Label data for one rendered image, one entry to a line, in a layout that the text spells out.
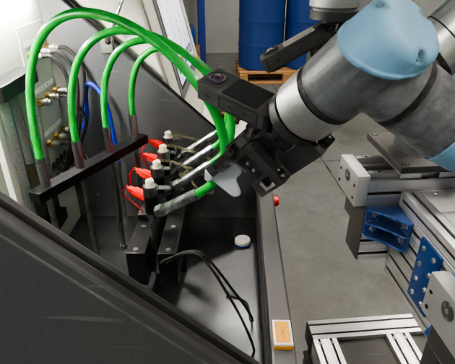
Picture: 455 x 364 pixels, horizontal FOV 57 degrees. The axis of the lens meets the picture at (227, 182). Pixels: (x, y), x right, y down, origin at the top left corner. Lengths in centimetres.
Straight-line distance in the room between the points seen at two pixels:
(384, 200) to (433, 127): 76
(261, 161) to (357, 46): 19
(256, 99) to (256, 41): 501
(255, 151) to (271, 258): 40
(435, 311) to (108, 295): 58
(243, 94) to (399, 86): 19
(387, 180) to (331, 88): 77
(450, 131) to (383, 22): 13
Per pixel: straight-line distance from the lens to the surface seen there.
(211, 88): 53
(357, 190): 114
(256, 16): 548
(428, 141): 45
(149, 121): 110
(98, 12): 66
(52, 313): 55
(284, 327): 73
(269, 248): 90
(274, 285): 81
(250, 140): 52
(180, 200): 68
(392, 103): 41
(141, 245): 87
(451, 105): 44
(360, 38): 39
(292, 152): 50
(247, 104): 51
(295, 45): 70
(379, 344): 178
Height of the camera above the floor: 150
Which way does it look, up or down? 29 degrees down
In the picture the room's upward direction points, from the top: straight up
